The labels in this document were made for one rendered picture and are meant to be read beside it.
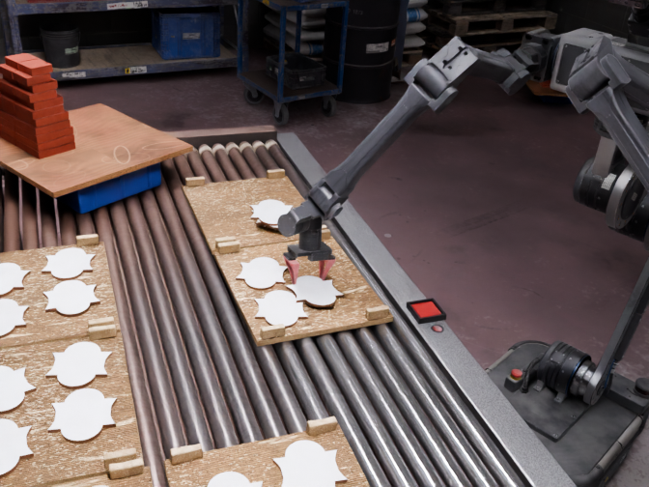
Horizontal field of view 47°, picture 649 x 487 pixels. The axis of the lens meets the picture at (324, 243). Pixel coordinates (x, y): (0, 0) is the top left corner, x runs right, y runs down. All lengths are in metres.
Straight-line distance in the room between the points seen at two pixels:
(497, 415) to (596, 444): 1.08
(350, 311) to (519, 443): 0.52
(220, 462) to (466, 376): 0.60
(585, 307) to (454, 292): 0.64
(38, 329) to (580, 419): 1.82
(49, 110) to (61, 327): 0.78
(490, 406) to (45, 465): 0.90
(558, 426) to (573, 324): 1.07
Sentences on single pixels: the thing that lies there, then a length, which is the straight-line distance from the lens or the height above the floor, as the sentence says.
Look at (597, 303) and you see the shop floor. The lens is 3.89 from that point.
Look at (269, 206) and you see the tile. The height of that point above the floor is 0.97.
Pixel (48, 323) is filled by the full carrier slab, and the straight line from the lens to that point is 1.84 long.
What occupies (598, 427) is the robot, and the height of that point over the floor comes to 0.24.
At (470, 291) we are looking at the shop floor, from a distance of 3.74.
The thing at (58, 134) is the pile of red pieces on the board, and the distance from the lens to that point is 2.40.
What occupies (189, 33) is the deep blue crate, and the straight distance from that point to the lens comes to 6.34.
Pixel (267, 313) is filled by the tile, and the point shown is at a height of 0.94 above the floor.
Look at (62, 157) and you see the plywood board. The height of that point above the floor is 1.04.
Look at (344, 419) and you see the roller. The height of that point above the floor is 0.92.
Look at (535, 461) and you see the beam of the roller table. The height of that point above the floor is 0.92.
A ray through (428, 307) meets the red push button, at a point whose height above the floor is 0.93.
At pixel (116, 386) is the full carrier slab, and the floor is 0.94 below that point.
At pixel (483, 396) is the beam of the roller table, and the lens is 1.70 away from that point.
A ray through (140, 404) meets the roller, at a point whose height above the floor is 0.92.
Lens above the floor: 2.00
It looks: 30 degrees down
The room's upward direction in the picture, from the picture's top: 5 degrees clockwise
